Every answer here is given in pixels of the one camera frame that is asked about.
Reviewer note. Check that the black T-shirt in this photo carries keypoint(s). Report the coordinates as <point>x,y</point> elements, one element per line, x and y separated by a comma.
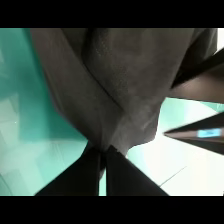
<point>110,83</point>

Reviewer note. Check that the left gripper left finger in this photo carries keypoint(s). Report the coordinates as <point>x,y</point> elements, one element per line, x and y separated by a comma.
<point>78,176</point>

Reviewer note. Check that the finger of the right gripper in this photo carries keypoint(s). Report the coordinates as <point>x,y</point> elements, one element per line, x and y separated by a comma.
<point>203,133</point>

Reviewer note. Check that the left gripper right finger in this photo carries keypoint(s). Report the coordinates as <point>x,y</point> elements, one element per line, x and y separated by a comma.
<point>128,176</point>

